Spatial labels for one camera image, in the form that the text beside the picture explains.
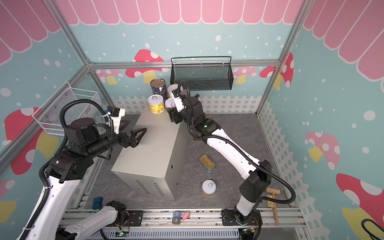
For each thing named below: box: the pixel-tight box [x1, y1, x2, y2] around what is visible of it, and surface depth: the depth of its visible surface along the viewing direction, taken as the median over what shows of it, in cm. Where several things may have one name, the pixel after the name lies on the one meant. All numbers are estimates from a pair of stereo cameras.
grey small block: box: [172, 217, 181, 225], surface depth 74 cm
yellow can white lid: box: [167, 84, 178, 98], surface depth 74 cm
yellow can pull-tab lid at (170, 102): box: [164, 97, 177, 108], surface depth 71 cm
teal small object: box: [92, 196, 104, 210], surface depth 80 cm
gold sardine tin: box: [199, 154, 216, 173], surface depth 91 cm
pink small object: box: [182, 211, 191, 221], surface depth 76 cm
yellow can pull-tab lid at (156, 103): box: [147, 94, 165, 114], surface depth 73 cm
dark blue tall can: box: [150, 78, 168, 102], surface depth 74 cm
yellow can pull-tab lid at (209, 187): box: [201, 179, 217, 198], surface depth 81 cm
